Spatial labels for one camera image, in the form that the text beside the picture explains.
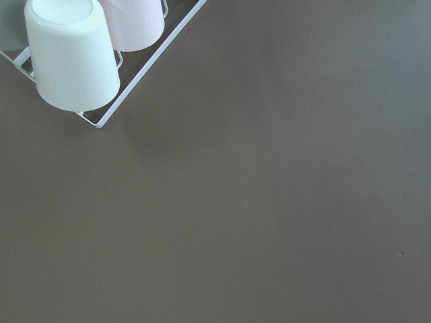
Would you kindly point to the pink upturned plastic cup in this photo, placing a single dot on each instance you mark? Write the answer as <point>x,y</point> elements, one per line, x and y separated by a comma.
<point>134,24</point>

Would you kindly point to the white upturned plastic cup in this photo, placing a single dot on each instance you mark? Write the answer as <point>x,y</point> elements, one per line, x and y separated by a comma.
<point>72,56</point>

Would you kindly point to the white wire cup rack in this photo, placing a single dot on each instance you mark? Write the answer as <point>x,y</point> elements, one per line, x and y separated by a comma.
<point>132,66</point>

